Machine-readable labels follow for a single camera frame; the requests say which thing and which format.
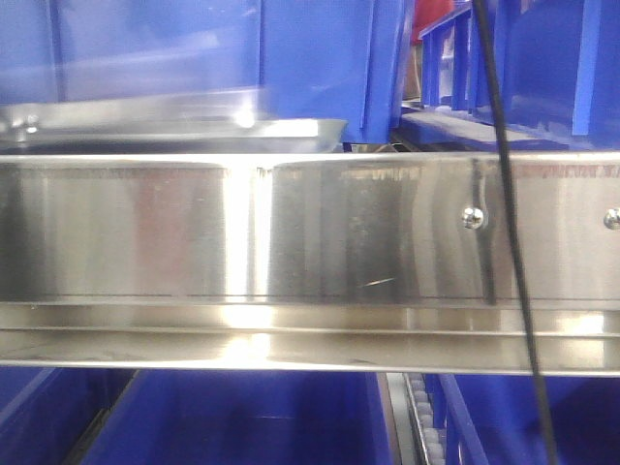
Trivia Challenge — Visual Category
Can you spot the blue bin lower right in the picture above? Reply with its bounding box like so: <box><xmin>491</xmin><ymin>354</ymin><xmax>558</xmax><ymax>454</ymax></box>
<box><xmin>426</xmin><ymin>374</ymin><xmax>619</xmax><ymax>464</ymax></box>

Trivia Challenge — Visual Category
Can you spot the silver metal tray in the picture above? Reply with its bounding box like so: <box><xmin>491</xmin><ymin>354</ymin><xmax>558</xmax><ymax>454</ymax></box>
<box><xmin>1</xmin><ymin>88</ymin><xmax>347</xmax><ymax>155</ymax></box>

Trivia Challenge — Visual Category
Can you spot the blue bin lower left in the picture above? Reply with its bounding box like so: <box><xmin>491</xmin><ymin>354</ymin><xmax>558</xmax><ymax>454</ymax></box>
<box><xmin>1</xmin><ymin>367</ymin><xmax>134</xmax><ymax>464</ymax></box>

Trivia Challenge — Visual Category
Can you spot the blue bin upper right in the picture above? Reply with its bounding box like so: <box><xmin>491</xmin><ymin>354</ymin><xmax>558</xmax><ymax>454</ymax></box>
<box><xmin>419</xmin><ymin>1</ymin><xmax>619</xmax><ymax>148</ymax></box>

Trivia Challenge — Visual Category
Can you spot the black hanging cable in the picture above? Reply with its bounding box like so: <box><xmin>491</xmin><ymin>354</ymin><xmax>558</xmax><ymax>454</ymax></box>
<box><xmin>472</xmin><ymin>0</ymin><xmax>561</xmax><ymax>465</ymax></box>

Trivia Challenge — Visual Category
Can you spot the silver rail screw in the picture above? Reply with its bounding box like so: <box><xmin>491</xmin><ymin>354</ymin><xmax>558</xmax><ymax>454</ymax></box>
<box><xmin>461</xmin><ymin>206</ymin><xmax>486</xmax><ymax>230</ymax></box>

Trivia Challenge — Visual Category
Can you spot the blue bin lower middle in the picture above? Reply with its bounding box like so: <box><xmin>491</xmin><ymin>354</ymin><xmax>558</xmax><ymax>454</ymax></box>
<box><xmin>83</xmin><ymin>370</ymin><xmax>394</xmax><ymax>464</ymax></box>

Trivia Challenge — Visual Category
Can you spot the roller track lower shelf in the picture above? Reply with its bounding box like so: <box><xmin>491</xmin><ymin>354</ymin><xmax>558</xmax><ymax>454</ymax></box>
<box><xmin>387</xmin><ymin>373</ymin><xmax>447</xmax><ymax>465</ymax></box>

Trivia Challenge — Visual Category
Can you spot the large blue plastic bin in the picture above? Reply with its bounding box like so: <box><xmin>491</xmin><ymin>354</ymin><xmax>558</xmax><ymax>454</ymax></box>
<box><xmin>1</xmin><ymin>1</ymin><xmax>414</xmax><ymax>143</ymax></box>

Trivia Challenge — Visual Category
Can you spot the stainless steel shelf front rail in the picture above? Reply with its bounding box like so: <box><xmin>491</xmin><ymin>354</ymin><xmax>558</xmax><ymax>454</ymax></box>
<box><xmin>0</xmin><ymin>150</ymin><xmax>620</xmax><ymax>378</ymax></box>

